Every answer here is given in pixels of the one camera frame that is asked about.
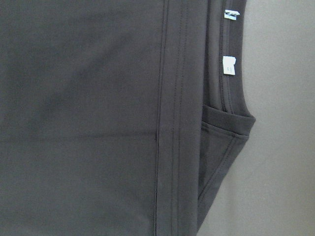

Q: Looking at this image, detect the brown t-shirt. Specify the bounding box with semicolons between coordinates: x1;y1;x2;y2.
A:
0;0;255;236

